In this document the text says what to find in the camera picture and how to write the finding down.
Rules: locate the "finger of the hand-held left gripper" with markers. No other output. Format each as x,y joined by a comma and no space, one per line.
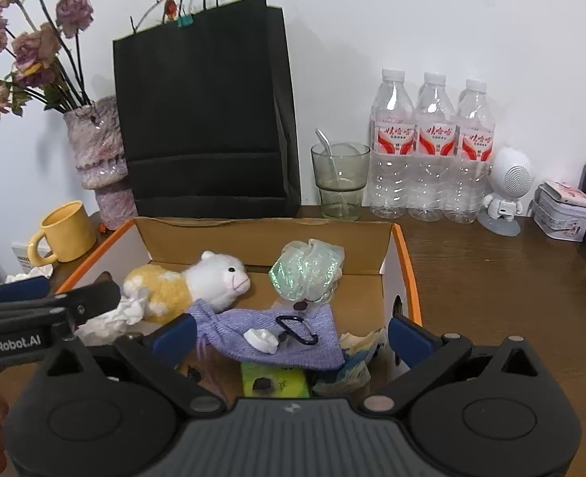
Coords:
22,288
91,300

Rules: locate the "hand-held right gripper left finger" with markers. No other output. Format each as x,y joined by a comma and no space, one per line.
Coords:
173,333

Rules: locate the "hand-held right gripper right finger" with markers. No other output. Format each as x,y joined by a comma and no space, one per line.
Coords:
412,335

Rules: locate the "white tissue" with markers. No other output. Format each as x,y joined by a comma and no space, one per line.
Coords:
119,315
29,274

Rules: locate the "purple knit pouch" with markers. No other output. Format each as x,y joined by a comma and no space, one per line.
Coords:
233,328

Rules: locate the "white yellow plush toy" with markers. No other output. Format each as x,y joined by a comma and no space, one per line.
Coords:
213,278

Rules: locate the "white plastic hook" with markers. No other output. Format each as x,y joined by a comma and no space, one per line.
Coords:
260,340

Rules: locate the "black carabiner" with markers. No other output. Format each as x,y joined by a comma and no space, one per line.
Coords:
308,339

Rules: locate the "cardboard box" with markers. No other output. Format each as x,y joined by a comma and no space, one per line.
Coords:
273,243

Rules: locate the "yellow mug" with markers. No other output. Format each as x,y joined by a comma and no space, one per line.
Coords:
72,233

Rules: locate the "blue white patterned cloth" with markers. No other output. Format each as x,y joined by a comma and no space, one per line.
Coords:
347,372

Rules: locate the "green packet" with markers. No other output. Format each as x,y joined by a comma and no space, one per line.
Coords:
283,382

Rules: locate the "iridescent plastic packet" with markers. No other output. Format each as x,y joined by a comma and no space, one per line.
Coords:
298,273

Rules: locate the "pink mottled vase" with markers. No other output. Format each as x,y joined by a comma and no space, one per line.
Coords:
96,144

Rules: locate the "clear water bottle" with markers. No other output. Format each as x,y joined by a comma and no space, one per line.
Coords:
474,179
434,174
392,169

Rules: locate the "green glass cup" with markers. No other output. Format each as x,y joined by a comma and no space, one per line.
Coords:
347,169

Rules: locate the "white floral tin box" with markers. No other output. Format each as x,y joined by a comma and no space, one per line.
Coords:
561,221

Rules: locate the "white robot speaker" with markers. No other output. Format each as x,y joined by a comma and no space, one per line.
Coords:
511,174

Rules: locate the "pink lid tin case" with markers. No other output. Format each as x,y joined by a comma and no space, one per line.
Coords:
566,194

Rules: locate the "metal spoon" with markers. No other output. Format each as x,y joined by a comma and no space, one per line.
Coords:
324,139

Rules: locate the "black paper bag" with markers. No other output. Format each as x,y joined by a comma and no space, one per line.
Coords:
203,109

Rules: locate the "dried pink flowers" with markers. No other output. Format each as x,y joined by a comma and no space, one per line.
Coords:
74,10

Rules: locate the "teal binder clip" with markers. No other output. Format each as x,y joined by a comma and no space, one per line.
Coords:
185,21

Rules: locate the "red charm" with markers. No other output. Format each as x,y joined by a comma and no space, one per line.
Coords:
171,8

